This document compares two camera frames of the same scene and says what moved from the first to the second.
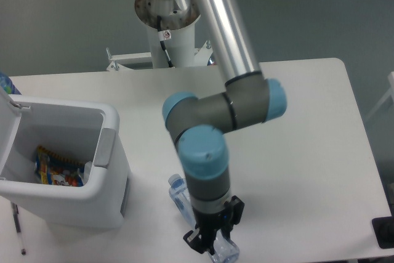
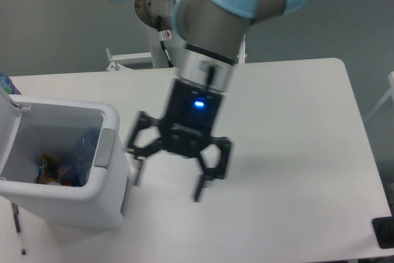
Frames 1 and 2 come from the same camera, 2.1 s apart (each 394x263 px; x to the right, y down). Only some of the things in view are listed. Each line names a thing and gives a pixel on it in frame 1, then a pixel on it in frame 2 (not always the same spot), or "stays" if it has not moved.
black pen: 18,227 stays
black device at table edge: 383,230 stays
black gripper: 203,238 to 193,112
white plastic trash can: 68,159 stays
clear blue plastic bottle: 226,249 to 74,170
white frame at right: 391,79 stays
